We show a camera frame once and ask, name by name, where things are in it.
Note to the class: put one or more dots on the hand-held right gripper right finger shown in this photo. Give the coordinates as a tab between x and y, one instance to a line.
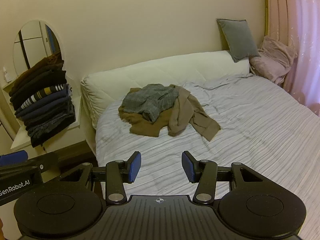
188	166

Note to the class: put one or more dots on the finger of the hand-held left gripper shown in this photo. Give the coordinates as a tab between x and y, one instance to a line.
45	163
12	157

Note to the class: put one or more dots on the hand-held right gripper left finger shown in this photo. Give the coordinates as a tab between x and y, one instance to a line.
135	166

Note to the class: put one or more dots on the grey plaid shirt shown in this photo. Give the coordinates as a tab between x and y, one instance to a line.
147	100

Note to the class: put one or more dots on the stack of folded clothes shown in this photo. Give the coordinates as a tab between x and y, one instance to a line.
42	100

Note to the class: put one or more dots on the white bedside table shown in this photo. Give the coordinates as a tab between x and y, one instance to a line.
22	140

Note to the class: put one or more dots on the brown garment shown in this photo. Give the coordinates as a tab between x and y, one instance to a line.
147	127

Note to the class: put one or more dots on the tan garment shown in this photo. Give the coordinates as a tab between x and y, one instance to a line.
182	110

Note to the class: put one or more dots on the bed with white striped bedspread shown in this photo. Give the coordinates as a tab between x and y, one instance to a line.
250	142

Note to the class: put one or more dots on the pink blanket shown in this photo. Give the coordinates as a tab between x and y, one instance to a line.
272	60

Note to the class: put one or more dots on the grey pillow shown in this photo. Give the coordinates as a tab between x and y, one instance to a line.
237	40

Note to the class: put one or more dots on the pink curtain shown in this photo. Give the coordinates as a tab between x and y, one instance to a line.
300	42

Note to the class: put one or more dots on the round wall mirror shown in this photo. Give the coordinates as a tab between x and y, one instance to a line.
27	50

